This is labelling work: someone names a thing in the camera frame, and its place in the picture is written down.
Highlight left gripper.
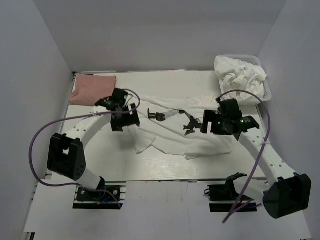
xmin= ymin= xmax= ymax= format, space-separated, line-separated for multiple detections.
xmin=111 ymin=103 xmax=140 ymax=132

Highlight white t shirt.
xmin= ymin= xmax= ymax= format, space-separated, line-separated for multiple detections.
xmin=128 ymin=95 xmax=232 ymax=160

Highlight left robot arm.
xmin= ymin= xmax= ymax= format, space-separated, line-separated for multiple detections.
xmin=47 ymin=88 xmax=140 ymax=200

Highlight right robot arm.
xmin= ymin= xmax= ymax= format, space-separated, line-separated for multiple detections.
xmin=201 ymin=99 xmax=312 ymax=219

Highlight crumpled white shirts in basket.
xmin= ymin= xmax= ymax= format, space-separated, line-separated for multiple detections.
xmin=214 ymin=56 xmax=267 ymax=101

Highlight folded pink t shirt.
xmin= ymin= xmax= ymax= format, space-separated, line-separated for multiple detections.
xmin=69 ymin=74 xmax=117 ymax=107

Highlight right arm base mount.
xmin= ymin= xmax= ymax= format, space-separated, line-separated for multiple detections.
xmin=203 ymin=184 xmax=259 ymax=213

